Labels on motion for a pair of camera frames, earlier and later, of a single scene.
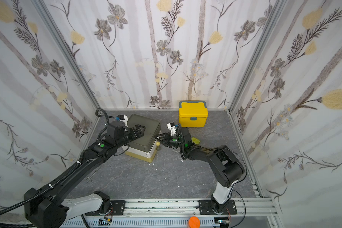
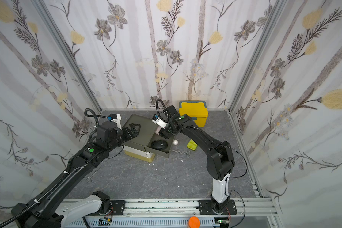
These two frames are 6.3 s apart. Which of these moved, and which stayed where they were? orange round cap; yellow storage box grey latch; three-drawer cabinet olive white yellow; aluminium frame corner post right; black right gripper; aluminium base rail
Moved: three-drawer cabinet olive white yellow; black right gripper
Stayed: orange round cap; aluminium base rail; yellow storage box grey latch; aluminium frame corner post right
